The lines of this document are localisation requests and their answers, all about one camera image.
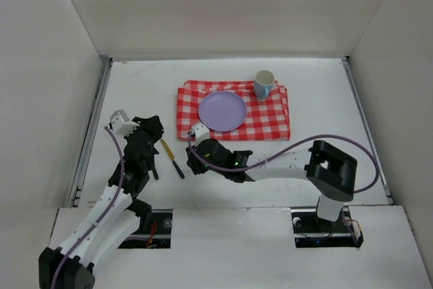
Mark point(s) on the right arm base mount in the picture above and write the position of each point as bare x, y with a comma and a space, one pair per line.
312, 232

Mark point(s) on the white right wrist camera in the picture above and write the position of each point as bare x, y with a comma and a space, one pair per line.
199, 132

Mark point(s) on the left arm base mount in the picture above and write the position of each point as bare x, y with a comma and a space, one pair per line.
153, 234

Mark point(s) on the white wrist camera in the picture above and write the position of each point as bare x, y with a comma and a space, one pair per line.
121, 124
199, 132

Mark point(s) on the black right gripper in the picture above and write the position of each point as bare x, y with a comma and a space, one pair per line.
193, 164

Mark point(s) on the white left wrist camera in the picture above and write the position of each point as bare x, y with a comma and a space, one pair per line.
121, 124

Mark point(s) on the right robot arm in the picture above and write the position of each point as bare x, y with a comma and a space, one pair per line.
329, 169

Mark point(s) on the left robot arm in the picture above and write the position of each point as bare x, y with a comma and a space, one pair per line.
116, 214

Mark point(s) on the purple plastic plate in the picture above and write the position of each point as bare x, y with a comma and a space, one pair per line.
222, 111

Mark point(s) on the light blue mug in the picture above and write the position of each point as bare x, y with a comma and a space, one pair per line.
263, 84

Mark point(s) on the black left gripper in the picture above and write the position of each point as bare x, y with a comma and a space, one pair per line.
151, 159

